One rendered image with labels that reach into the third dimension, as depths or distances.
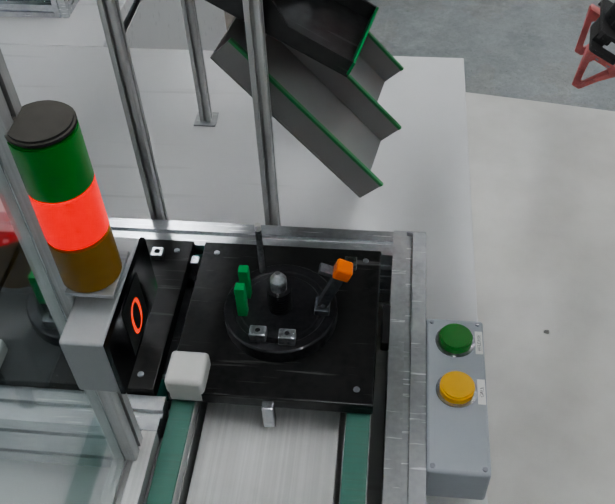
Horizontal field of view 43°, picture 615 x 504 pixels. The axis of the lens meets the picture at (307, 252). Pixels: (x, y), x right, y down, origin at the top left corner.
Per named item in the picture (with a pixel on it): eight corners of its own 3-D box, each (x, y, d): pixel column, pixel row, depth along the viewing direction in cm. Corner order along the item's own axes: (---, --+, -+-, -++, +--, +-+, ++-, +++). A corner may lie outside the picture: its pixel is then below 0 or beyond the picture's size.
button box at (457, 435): (476, 348, 102) (483, 319, 98) (484, 501, 88) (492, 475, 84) (422, 345, 103) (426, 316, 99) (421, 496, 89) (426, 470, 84)
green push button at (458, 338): (470, 333, 98) (472, 323, 96) (471, 359, 95) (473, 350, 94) (437, 331, 98) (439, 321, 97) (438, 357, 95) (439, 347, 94)
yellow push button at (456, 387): (472, 380, 93) (474, 371, 92) (473, 410, 90) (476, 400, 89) (438, 378, 93) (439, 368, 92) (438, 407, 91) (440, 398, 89)
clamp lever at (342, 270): (330, 299, 96) (354, 261, 91) (329, 312, 95) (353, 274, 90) (303, 290, 96) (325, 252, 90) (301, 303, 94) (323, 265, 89)
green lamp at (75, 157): (102, 159, 59) (87, 107, 56) (83, 205, 56) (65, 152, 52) (38, 157, 60) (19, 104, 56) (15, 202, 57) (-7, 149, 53)
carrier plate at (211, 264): (381, 260, 107) (381, 250, 105) (372, 415, 91) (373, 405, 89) (207, 251, 109) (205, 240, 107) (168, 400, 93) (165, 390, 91)
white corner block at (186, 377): (213, 371, 95) (209, 351, 93) (206, 403, 92) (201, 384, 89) (175, 368, 96) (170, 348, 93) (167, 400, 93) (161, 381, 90)
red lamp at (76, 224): (116, 207, 63) (102, 160, 60) (99, 253, 60) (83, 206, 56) (56, 204, 64) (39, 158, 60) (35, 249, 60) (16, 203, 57)
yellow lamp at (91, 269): (128, 250, 67) (116, 208, 63) (113, 295, 63) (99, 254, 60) (71, 247, 67) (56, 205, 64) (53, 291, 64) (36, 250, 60)
